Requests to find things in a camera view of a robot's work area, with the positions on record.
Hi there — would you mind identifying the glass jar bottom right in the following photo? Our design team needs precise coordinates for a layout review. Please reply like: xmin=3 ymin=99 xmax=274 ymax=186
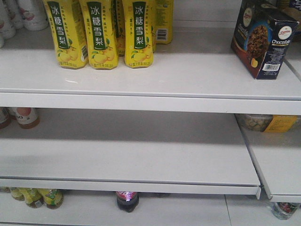
xmin=271 ymin=202 xmax=301 ymax=220

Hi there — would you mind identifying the yellow pear drink bottle right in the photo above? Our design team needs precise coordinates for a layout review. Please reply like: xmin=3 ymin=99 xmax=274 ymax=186
xmin=122 ymin=0 xmax=154 ymax=69

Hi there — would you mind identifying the chocolate cookie box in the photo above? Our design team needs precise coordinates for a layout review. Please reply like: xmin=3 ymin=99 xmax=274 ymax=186
xmin=231 ymin=0 xmax=299 ymax=80

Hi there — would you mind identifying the yellow drink bottle rear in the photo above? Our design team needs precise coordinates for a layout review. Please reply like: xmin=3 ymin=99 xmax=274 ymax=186
xmin=155 ymin=0 xmax=174 ymax=44

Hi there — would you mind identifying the peach label bottle lower shelf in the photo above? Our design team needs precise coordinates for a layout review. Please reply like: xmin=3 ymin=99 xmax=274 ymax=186
xmin=10 ymin=107 xmax=40 ymax=129

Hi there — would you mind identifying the yellow pear drink bottle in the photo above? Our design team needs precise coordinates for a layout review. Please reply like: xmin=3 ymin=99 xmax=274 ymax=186
xmin=122 ymin=0 xmax=154 ymax=69
xmin=80 ymin=0 xmax=119 ymax=70
xmin=43 ymin=0 xmax=88 ymax=69

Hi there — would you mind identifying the white upper shelf board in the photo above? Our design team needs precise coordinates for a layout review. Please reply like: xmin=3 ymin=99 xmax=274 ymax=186
xmin=0 ymin=27 xmax=301 ymax=115

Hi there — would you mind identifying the white peach drink bottle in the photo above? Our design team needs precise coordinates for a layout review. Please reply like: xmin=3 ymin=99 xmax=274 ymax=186
xmin=17 ymin=0 xmax=49 ymax=31

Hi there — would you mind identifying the yellow pear drink bottle left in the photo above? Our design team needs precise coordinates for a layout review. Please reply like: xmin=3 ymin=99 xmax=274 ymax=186
xmin=43 ymin=0 xmax=88 ymax=69

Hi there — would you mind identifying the yellow pear drink bottle middle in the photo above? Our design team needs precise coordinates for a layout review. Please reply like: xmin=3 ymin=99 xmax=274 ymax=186
xmin=80 ymin=0 xmax=119 ymax=70

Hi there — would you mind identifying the dark cola bottle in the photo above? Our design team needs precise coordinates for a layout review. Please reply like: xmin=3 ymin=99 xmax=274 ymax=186
xmin=115 ymin=191 xmax=139 ymax=213

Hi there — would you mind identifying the jar bottom left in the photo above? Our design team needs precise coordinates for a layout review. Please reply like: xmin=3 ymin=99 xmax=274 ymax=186
xmin=9 ymin=187 xmax=44 ymax=208

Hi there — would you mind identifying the yellow-green tea bottle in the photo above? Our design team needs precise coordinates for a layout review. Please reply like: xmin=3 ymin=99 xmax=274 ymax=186
xmin=37 ymin=188 xmax=64 ymax=210

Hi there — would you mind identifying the yellow snack packet lower shelf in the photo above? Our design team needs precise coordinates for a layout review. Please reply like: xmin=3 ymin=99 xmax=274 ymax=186
xmin=235 ymin=113 xmax=301 ymax=133

